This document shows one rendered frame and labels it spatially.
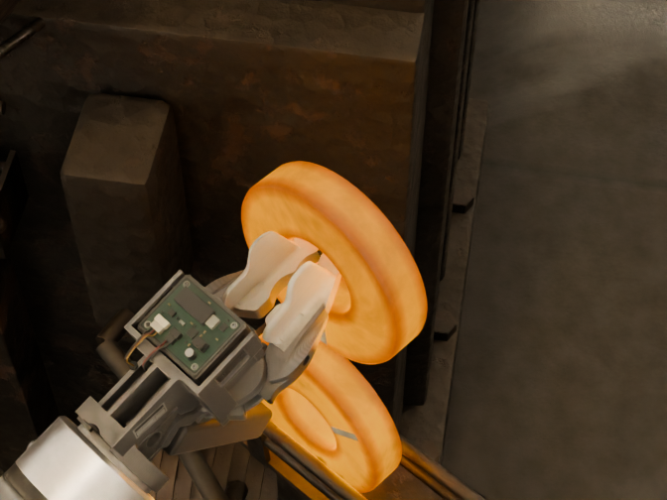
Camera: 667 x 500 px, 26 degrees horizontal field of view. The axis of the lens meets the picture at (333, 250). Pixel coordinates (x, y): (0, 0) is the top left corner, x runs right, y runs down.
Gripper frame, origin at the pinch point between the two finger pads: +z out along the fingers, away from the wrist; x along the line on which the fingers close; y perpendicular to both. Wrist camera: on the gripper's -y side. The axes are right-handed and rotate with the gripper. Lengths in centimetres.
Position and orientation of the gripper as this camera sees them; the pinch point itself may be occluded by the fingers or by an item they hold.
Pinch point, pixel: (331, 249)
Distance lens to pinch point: 99.3
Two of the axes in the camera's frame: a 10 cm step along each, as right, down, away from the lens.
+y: -1.9, -4.0, -8.9
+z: 6.8, -7.1, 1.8
